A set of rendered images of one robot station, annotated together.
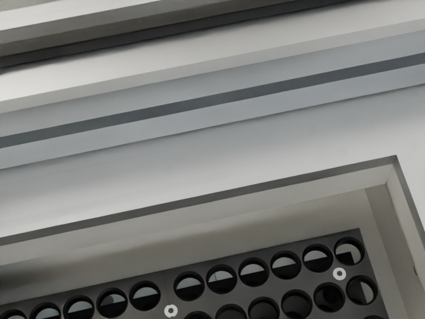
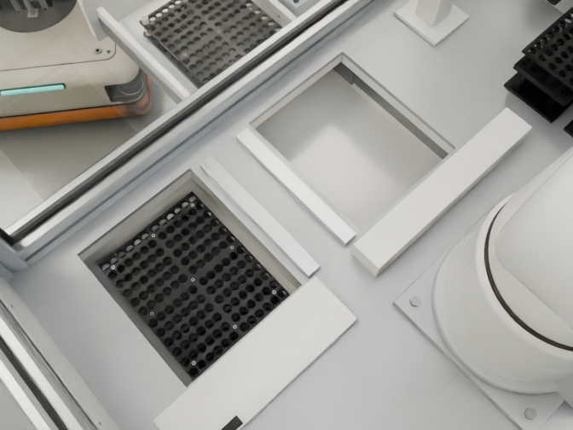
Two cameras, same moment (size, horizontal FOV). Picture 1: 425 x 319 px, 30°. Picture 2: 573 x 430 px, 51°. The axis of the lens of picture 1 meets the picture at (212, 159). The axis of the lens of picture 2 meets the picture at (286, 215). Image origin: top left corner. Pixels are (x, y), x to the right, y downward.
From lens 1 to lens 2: 59 cm
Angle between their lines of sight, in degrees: 14
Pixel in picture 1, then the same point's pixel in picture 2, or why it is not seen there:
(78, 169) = (112, 210)
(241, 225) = (162, 208)
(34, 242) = (110, 233)
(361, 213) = (195, 188)
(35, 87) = (95, 193)
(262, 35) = (141, 155)
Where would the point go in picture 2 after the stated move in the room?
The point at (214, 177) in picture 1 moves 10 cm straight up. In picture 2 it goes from (147, 194) to (131, 161)
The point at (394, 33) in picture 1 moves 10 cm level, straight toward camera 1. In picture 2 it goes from (173, 141) to (182, 203)
